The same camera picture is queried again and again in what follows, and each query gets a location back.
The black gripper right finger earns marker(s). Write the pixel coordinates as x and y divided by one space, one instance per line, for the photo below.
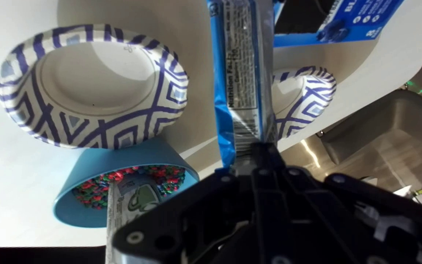
318 191

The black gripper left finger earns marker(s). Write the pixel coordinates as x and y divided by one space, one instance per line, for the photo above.
205 206

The silver blue chocolate bar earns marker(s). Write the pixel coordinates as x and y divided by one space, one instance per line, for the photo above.
240 74

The small blue patterned paper bowl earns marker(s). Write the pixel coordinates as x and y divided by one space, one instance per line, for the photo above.
307 103

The blue bowl with colourful sprinkles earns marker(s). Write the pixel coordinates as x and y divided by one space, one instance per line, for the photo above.
123 159

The large blue patterned paper bowl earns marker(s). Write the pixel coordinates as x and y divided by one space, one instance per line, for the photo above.
93 130

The blue fruit bar box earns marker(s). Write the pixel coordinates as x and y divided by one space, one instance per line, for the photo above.
357 20

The silver snack packet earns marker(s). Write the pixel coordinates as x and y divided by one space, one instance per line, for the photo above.
137 200

